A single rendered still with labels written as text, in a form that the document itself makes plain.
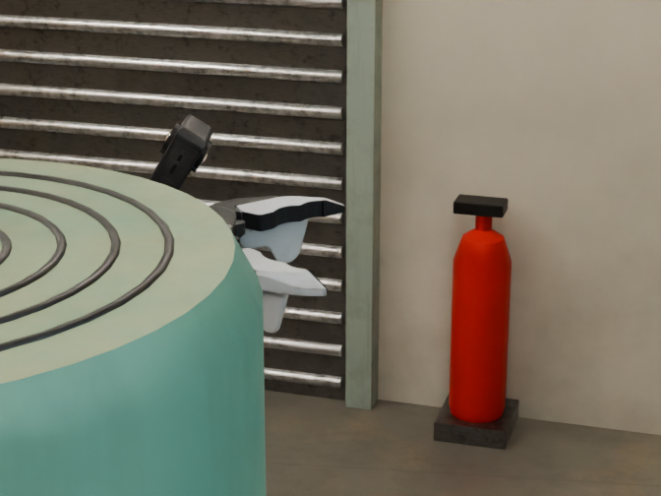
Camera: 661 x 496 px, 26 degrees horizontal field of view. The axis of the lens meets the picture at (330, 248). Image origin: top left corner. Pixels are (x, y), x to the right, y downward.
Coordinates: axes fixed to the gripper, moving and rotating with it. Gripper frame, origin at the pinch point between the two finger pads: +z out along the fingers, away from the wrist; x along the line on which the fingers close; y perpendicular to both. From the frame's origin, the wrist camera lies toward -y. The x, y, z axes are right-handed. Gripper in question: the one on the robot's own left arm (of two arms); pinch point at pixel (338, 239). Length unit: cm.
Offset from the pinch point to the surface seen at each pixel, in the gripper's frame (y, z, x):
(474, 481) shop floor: 148, 14, -171
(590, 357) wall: 134, 42, -205
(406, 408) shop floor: 153, -4, -208
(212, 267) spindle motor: -37, 5, 76
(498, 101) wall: 72, 17, -218
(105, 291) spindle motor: -38, 3, 77
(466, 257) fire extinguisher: 104, 10, -199
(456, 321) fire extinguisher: 121, 9, -198
